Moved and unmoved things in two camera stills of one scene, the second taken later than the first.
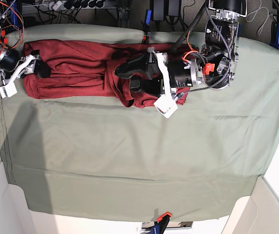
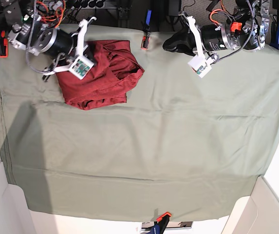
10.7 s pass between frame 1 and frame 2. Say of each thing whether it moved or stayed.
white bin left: stayed
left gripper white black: moved
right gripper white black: moved
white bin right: stayed
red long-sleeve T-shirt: moved
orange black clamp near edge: stayed
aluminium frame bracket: stayed
